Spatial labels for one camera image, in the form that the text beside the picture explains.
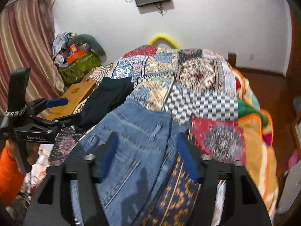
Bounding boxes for grey neck pillow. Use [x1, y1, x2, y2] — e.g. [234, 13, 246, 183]
[67, 34, 105, 56]

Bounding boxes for pink striped curtain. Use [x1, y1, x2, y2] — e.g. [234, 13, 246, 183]
[1, 0, 64, 115]

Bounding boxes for orange green blanket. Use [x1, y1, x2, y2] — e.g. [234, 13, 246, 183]
[232, 68, 279, 220]

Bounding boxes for brown wooden wardrobe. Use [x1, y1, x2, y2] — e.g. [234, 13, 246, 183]
[283, 5, 300, 99]

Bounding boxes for orange striped blanket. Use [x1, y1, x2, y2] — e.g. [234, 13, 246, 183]
[82, 64, 113, 85]

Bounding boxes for folded dark navy garment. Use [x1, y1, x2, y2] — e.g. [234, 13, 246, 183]
[74, 77, 133, 132]

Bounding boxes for bamboo lap desk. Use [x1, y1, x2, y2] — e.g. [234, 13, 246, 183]
[46, 81, 97, 120]

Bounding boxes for orange sleeve forearm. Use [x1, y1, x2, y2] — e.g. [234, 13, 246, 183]
[0, 147, 24, 207]

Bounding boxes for green patterned storage box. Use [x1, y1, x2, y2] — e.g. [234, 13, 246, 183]
[58, 52, 101, 85]

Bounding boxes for orange red box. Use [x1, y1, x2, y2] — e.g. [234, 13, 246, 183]
[66, 50, 86, 65]

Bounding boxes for white cloth pile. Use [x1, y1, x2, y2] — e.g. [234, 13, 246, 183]
[24, 144, 54, 188]

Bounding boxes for left hand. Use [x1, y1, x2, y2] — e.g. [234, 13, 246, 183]
[5, 140, 40, 165]

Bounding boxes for blue denim jeans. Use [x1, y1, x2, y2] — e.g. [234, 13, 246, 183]
[67, 101, 187, 225]

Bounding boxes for colourful patchwork bedspread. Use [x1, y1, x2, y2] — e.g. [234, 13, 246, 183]
[48, 44, 248, 226]

